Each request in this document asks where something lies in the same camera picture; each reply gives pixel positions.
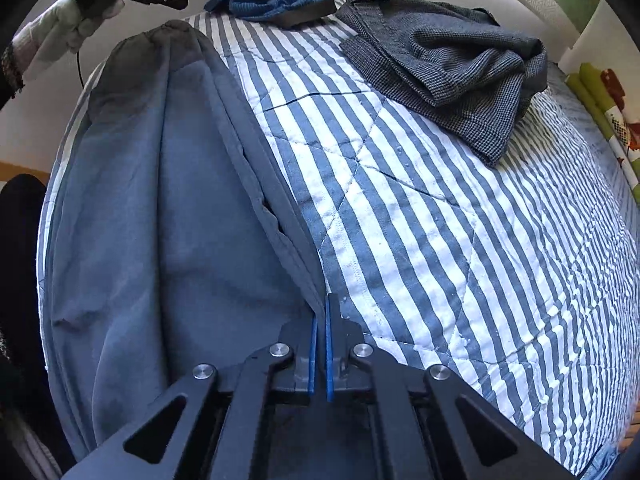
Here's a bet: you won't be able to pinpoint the person's left hand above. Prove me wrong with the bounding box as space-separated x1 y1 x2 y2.
22 0 126 83

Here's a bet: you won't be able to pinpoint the blue-grey pants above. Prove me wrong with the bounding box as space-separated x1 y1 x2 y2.
37 19 326 466

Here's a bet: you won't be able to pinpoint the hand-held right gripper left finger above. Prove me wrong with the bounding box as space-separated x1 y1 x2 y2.
62 310 322 480

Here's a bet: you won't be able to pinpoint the striped bed blanket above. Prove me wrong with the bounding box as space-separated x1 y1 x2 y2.
37 0 640 480

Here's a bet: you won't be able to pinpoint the grey tweed pants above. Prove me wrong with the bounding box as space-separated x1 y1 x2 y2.
339 0 550 168

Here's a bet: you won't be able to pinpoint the folded green red blanket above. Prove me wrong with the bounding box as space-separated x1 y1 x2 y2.
565 62 640 186

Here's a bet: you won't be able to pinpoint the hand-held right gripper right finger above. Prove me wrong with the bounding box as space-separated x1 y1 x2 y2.
325 294 576 480

